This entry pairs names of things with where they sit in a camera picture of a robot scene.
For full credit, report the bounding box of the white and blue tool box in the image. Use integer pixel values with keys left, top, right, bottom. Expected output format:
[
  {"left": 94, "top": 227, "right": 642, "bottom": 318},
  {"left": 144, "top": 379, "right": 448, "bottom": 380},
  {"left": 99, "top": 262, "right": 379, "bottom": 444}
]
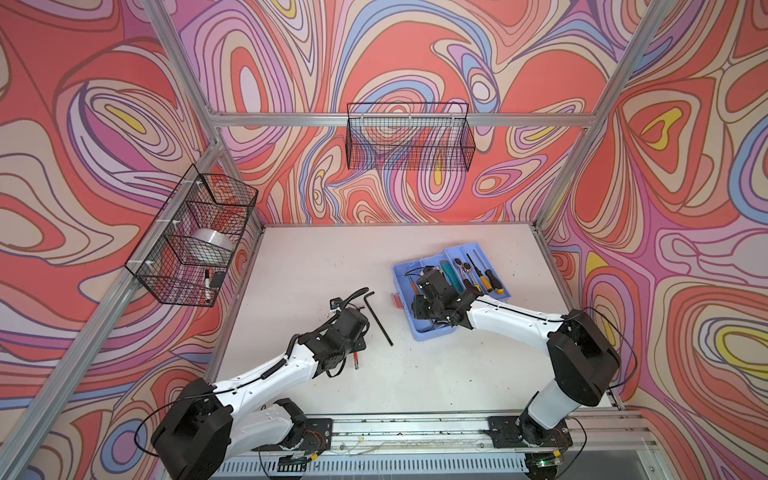
[{"left": 392, "top": 243, "right": 510, "bottom": 341}]

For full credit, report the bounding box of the teal utility knife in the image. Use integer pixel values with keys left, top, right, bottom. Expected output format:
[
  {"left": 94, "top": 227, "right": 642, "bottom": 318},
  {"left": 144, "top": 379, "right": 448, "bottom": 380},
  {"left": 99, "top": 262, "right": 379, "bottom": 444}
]
[{"left": 440, "top": 261, "right": 464, "bottom": 293}]

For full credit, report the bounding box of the black hex key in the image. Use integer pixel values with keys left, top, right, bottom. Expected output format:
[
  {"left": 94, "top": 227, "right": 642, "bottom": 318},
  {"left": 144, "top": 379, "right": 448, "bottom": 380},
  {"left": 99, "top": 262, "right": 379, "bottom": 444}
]
[{"left": 363, "top": 290, "right": 394, "bottom": 347}]

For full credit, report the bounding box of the black yellow ratchet wrench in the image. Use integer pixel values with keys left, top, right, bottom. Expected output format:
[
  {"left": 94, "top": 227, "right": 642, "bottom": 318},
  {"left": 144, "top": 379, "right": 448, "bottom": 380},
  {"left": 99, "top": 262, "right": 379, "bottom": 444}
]
[{"left": 460, "top": 259, "right": 482, "bottom": 291}]

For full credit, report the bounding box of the black yellow long screwdriver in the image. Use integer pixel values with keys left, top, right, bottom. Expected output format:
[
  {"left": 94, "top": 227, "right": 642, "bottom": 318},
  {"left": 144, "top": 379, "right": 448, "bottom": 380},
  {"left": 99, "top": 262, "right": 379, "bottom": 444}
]
[{"left": 476, "top": 254, "right": 505, "bottom": 295}]

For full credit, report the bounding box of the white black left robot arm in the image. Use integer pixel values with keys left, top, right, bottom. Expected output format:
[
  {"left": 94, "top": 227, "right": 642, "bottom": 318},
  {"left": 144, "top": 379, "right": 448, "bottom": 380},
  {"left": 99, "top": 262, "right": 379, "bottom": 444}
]
[{"left": 150, "top": 306, "right": 370, "bottom": 479}]

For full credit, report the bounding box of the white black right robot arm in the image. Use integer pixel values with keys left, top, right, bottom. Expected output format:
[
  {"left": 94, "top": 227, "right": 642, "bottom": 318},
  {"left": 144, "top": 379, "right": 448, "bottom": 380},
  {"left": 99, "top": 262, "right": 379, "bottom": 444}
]
[{"left": 413, "top": 267, "right": 621, "bottom": 433}]

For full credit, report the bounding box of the silver tape roll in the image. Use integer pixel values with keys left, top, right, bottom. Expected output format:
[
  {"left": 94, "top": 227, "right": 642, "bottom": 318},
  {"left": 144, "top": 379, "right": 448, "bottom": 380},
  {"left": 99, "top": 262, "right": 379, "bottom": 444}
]
[{"left": 184, "top": 228, "right": 235, "bottom": 252}]

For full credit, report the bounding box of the aluminium front rail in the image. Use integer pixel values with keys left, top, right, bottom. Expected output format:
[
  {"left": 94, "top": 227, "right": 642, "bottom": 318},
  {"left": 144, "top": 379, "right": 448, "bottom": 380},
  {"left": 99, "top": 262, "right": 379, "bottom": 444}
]
[{"left": 303, "top": 409, "right": 660, "bottom": 457}]

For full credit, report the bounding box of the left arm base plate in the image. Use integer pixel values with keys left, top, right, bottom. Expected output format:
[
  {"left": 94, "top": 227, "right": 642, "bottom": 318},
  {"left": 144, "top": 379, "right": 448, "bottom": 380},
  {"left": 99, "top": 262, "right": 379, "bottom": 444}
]
[{"left": 260, "top": 417, "right": 334, "bottom": 455}]

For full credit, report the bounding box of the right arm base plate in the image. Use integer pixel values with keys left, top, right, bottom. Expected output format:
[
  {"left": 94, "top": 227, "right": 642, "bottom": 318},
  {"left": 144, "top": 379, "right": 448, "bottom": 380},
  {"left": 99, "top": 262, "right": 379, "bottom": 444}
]
[{"left": 482, "top": 416, "right": 573, "bottom": 450}]

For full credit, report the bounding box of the black wire basket back wall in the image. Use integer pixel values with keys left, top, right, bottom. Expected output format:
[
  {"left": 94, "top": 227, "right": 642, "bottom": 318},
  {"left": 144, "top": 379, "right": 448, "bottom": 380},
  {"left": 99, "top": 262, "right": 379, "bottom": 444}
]
[{"left": 345, "top": 100, "right": 476, "bottom": 172}]

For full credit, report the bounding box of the black wire basket wall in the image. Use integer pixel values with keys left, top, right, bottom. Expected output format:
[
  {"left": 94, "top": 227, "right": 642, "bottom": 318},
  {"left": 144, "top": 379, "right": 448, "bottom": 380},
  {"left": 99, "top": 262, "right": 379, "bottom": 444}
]
[
  {"left": 125, "top": 166, "right": 258, "bottom": 308},
  {"left": 345, "top": 100, "right": 476, "bottom": 172}
]

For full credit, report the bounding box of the black wire basket left wall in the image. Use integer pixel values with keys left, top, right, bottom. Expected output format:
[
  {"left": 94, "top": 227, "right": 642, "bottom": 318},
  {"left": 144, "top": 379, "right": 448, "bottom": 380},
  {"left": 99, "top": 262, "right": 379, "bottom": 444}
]
[{"left": 125, "top": 166, "right": 258, "bottom": 308}]

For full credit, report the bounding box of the aluminium corner frame post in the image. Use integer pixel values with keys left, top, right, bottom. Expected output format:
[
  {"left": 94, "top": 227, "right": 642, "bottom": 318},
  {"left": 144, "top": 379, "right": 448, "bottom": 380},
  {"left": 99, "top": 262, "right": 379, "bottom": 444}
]
[{"left": 532, "top": 0, "right": 676, "bottom": 235}]

